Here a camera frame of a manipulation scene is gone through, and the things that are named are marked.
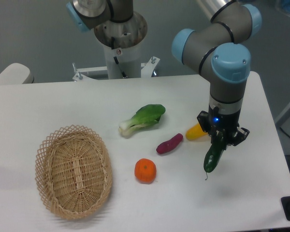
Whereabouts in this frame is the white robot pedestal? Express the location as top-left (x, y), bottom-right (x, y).
top-left (72, 12), bottom-right (160, 81)

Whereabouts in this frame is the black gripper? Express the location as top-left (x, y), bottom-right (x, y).
top-left (197, 106), bottom-right (250, 150)

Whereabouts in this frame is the white chair back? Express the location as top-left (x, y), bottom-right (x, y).
top-left (0, 63), bottom-right (34, 86)

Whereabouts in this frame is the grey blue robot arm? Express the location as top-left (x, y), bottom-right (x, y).
top-left (66, 0), bottom-right (262, 146)

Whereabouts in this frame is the yellow bell pepper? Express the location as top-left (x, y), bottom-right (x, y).
top-left (185, 123), bottom-right (207, 141)

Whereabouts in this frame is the white furniture at right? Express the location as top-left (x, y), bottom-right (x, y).
top-left (274, 102), bottom-right (290, 128)

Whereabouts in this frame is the purple sweet potato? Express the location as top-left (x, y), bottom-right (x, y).
top-left (156, 133), bottom-right (183, 155)

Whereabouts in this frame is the green bok choy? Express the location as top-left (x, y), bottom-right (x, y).
top-left (118, 104), bottom-right (166, 137)

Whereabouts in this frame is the woven wicker basket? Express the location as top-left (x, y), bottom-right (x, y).
top-left (35, 125), bottom-right (112, 220)

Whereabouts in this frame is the green cucumber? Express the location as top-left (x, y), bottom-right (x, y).
top-left (203, 133), bottom-right (224, 180)

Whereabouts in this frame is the orange pumpkin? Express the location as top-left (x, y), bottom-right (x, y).
top-left (134, 158), bottom-right (157, 184)

